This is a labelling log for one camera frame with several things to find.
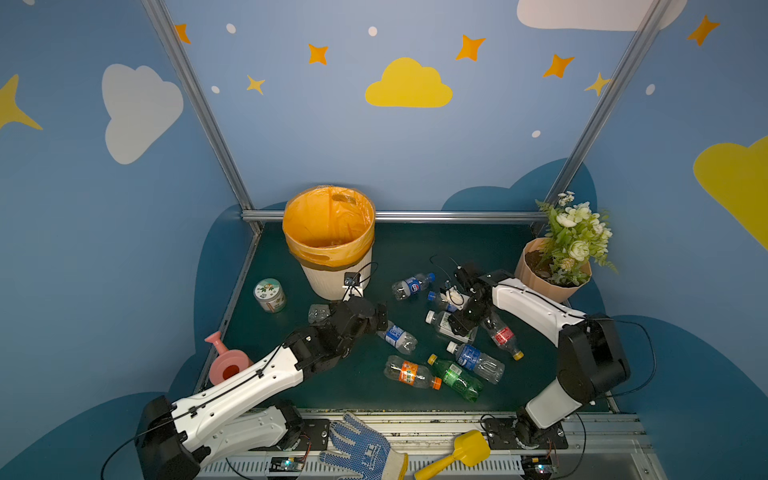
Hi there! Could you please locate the clear bottle blue text label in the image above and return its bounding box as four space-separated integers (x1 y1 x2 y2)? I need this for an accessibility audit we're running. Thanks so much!
427 291 458 313

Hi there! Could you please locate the green label white bottle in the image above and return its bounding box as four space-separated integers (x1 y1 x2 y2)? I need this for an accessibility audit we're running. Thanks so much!
425 310 477 344

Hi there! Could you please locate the orange label bottle orange cap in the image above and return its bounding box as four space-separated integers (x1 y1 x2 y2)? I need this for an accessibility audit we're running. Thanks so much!
384 355 442 390

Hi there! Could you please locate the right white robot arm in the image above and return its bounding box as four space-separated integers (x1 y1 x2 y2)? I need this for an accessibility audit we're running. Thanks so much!
454 264 631 449

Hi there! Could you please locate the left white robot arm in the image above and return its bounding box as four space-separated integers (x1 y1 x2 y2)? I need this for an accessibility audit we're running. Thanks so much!
133 296 388 479

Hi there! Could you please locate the white bin orange liner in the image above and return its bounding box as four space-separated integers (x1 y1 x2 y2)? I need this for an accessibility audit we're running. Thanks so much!
282 185 375 301

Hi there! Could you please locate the clear unlabelled bottle white cap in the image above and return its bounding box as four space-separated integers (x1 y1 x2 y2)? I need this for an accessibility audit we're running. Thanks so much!
308 304 331 325

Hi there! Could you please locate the red label bottle yellow cap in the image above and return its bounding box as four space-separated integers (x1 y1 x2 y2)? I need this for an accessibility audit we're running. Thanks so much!
482 311 524 361

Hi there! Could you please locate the pink plant pot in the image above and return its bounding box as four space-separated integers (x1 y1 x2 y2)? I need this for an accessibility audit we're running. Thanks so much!
513 237 593 305

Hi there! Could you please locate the pepsi bottle blue cap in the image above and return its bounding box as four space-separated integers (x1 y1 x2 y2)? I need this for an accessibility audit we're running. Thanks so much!
392 273 436 301

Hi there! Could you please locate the blue label bottle white cap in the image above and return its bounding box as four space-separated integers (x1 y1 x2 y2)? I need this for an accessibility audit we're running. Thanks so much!
446 341 505 385

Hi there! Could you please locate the green white round tin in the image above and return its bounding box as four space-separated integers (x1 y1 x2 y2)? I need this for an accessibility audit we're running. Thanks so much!
253 278 286 313

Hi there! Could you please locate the green bottle yellow cap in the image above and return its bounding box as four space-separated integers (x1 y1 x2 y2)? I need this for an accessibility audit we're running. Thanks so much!
427 354 483 402

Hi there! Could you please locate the artificial green white plant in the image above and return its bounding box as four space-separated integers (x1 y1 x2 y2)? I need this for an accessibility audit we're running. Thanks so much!
532 191 617 287

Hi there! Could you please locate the pink watering can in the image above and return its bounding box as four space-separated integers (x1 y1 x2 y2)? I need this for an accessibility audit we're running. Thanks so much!
205 332 253 385

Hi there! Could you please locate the blue dotted work glove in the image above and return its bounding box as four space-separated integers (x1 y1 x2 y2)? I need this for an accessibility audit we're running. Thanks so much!
319 413 408 480

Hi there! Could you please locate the yellow plastic shovel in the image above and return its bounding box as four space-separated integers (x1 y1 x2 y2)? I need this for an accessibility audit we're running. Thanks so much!
414 430 491 480

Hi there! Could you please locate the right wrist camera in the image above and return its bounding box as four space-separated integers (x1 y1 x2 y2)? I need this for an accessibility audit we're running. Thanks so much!
441 284 469 310

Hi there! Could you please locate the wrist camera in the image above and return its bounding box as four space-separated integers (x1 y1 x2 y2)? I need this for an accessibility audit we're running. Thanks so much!
441 284 469 310
342 271 364 301

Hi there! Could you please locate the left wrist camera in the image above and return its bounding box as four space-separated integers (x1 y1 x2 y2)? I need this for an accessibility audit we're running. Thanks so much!
342 271 364 301

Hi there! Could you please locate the aluminium frame rail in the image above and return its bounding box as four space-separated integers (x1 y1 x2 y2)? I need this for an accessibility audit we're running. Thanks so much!
241 209 548 225

